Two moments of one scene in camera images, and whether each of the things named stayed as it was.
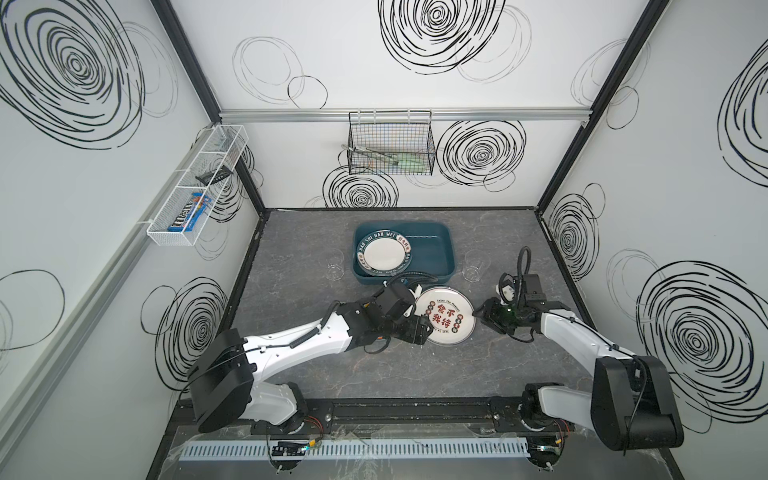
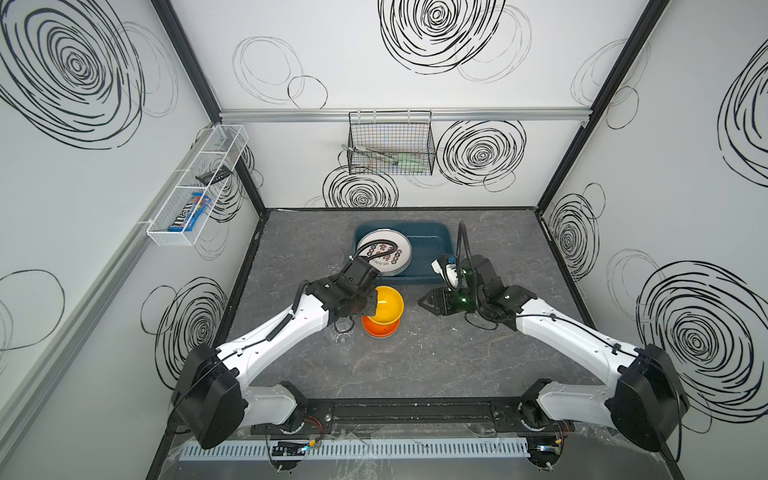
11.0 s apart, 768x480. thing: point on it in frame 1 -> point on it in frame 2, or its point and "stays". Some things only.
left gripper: (411, 327) -> (365, 301)
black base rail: (399, 417) stays
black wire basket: (398, 142) stays
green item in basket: (414, 163) stays
